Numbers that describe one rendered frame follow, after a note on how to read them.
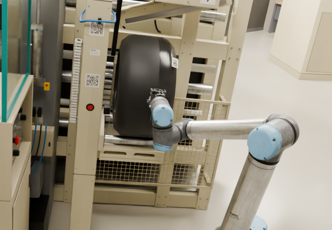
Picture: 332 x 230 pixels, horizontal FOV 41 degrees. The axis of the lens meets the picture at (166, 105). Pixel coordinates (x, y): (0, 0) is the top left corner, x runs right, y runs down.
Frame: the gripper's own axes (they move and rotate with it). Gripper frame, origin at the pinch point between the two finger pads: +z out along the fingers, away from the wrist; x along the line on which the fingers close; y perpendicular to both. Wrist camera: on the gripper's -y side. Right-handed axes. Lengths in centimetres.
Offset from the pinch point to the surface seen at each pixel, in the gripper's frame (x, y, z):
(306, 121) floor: -235, -91, 284
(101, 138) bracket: 24.3, -29.4, 13.1
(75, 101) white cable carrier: 40.0, -12.9, 23.7
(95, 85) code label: 29.8, -1.9, 21.3
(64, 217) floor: 43, -116, 74
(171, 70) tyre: -8.3, 13.6, 7.2
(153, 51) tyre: 1.4, 21.3, 13.3
